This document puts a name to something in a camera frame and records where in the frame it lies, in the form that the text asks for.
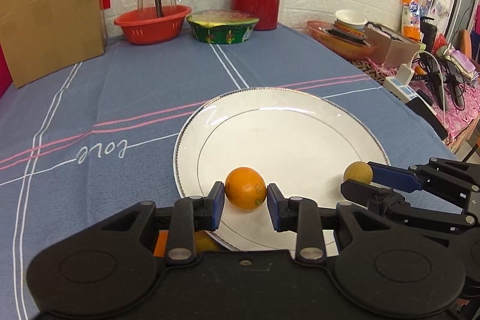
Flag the yellow-brown longan fruit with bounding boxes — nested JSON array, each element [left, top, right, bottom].
[[343, 161, 374, 184]]

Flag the small orange mandarin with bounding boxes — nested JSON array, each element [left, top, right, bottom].
[[224, 167, 267, 211]]

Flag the yellow-orange mandarin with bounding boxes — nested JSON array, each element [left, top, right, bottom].
[[194, 231, 223, 254]]

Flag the orange tangerine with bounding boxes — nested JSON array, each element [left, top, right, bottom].
[[154, 230, 168, 257]]

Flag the white round plate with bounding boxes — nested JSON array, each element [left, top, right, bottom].
[[172, 87, 392, 253]]

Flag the white power strip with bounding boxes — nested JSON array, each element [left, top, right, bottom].
[[383, 63, 419, 104]]

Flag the blue striped tablecloth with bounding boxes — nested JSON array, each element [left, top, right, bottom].
[[1, 26, 451, 319]]

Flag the small brown cardboard box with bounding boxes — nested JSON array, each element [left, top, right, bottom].
[[364, 22, 420, 68]]

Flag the orange translucent bowl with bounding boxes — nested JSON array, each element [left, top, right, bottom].
[[307, 20, 377, 61]]

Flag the white paper cup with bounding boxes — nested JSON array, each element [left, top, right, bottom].
[[335, 9, 368, 30]]

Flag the green patterned bowl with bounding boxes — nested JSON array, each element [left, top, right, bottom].
[[186, 10, 260, 45]]

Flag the red plastic basket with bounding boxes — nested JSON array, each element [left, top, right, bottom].
[[114, 5, 192, 46]]

